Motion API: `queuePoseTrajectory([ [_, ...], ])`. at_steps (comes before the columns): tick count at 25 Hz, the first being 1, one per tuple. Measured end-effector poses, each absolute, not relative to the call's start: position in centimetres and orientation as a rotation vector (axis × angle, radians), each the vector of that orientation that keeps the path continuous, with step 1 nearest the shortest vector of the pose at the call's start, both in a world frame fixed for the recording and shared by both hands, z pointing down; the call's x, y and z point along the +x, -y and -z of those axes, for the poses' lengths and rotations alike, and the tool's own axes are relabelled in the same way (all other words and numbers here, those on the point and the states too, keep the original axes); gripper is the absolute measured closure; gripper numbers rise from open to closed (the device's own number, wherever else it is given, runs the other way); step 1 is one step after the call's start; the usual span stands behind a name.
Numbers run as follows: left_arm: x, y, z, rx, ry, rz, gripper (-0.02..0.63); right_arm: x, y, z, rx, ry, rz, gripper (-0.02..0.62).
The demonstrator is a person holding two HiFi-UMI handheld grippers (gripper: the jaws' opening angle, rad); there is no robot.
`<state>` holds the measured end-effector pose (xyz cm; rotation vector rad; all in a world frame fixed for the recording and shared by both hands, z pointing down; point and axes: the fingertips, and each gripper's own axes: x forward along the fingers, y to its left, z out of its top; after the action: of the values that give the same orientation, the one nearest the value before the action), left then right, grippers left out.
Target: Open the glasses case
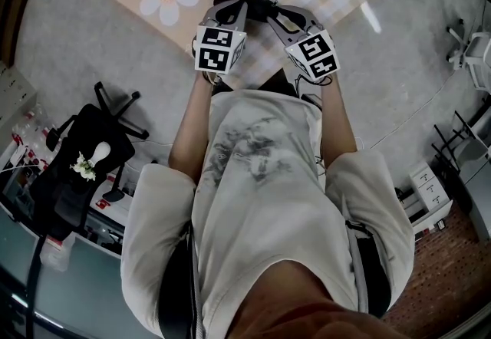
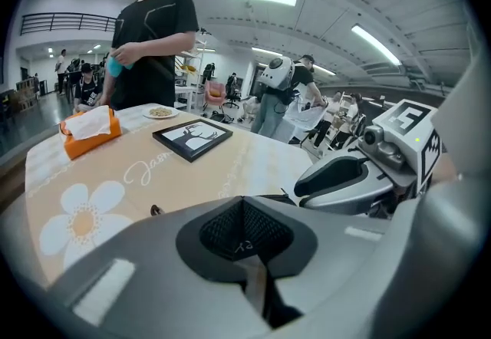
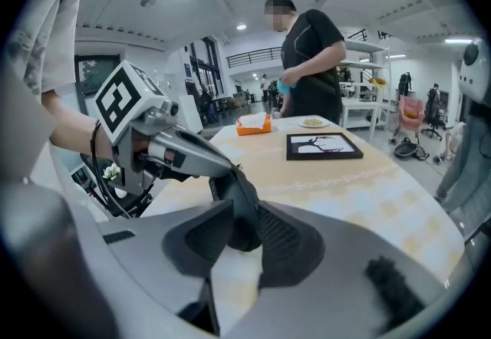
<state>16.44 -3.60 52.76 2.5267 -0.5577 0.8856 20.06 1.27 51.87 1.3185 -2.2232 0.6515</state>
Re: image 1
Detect white flower bunch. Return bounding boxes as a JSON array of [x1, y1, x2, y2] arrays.
[[69, 151, 97, 183]]

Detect white office chair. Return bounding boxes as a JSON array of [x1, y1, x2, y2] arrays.
[[446, 18, 491, 92]]

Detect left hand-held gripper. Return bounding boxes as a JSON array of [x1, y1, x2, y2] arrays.
[[190, 0, 249, 76]]

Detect white shelf unit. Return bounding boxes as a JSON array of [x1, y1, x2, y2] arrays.
[[394, 183, 456, 239]]

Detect black frame folding chair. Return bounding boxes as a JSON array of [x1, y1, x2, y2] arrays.
[[430, 110, 491, 174]]

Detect person's white t-shirt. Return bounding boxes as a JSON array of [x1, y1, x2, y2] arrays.
[[120, 89, 416, 339]]

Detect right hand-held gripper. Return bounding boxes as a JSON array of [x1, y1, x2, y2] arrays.
[[266, 5, 342, 82]]

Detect large clear water bottle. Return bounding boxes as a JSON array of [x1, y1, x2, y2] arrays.
[[39, 232, 77, 274]]

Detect white vase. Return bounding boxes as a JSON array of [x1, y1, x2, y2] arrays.
[[91, 140, 113, 169]]

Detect person's neck and chin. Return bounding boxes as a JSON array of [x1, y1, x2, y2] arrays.
[[225, 259, 404, 339]]

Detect black glasses case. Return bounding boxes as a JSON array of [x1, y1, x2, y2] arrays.
[[206, 0, 285, 25]]

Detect person's left forearm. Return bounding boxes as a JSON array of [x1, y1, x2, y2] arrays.
[[167, 71, 215, 186]]

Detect pile of small plastic bottles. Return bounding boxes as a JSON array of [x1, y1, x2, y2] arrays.
[[10, 106, 51, 174]]

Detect black office chair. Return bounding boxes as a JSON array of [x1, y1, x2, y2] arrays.
[[28, 80, 151, 239]]

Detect person's dark trousers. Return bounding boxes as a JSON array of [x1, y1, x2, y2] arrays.
[[212, 67, 324, 109]]

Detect white drawer cabinet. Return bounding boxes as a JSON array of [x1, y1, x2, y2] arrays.
[[407, 160, 453, 212]]

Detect person's right forearm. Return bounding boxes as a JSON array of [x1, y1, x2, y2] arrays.
[[319, 74, 361, 170]]

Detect grey braided cable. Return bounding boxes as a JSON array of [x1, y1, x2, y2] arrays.
[[346, 225, 370, 312], [186, 229, 203, 339]]

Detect grey locker cabinet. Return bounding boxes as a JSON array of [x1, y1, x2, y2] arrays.
[[0, 60, 38, 132]]

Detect glass desk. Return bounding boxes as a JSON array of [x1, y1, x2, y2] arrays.
[[0, 199, 163, 339]]

